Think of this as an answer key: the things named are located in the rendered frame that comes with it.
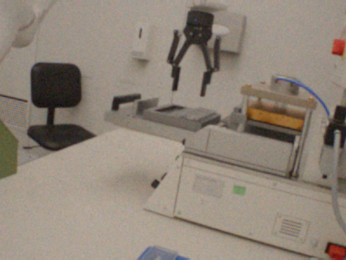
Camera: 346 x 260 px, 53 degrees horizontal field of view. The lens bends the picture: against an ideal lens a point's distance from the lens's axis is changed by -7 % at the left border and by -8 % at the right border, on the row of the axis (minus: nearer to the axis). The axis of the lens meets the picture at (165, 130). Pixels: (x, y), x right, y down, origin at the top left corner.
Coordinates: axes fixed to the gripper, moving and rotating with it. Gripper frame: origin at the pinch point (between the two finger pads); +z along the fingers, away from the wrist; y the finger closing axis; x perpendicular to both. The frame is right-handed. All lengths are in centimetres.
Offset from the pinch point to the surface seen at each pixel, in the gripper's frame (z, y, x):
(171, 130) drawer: 11.5, -0.4, 10.9
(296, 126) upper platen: 3.6, -31.1, 11.0
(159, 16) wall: -30, 72, -142
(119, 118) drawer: 11.6, 14.8, 10.6
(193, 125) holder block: 9.1, -5.8, 10.1
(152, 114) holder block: 8.8, 5.6, 9.8
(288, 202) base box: 20.2, -33.2, 17.7
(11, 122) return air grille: 72, 194, -137
